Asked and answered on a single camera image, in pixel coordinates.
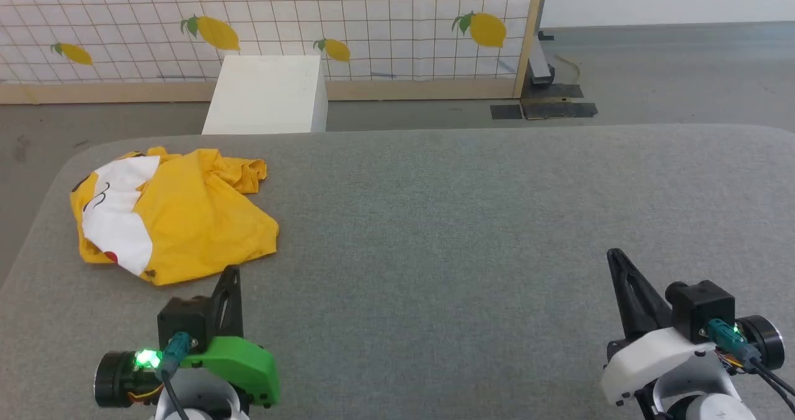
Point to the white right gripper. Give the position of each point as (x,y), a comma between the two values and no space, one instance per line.
(652,358)

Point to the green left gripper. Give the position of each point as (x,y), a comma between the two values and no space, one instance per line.
(248,364)

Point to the yellow shirt with white patches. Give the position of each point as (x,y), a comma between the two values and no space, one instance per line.
(192,221)

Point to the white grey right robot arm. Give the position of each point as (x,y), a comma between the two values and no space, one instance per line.
(761,339)

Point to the long black floor mat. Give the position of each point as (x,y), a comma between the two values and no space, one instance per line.
(559,110)

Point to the white rectangular box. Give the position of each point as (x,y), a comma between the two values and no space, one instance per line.
(267,97)

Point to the black floor mat under foot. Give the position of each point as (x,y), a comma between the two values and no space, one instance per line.
(565,91)

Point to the small black floor mat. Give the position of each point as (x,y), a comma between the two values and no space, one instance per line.
(506,112)

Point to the metal partition foot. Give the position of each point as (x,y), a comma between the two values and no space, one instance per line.
(539,66)

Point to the lemon print grid partition screen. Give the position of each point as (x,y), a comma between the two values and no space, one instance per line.
(372,10)

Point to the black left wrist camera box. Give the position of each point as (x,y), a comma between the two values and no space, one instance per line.
(183,320)

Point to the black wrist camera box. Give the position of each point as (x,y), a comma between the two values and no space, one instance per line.
(183,320)
(702,308)

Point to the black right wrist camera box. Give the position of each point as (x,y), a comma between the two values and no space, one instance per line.
(702,308)

